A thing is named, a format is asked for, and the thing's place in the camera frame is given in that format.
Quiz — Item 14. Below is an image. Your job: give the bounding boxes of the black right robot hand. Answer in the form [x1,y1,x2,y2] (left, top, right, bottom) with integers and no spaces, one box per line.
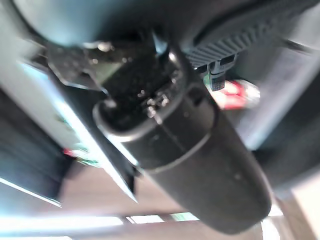
[12,0,311,236]

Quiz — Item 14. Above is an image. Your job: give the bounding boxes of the red and white drink can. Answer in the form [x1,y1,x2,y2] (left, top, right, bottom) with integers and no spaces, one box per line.
[219,79,261,111]

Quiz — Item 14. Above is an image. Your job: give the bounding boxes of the green and red package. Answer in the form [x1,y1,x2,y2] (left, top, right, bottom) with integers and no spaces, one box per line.
[62,143,101,168]

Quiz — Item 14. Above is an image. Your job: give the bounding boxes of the white shelf board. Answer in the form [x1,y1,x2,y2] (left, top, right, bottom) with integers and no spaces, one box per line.
[0,59,140,205]

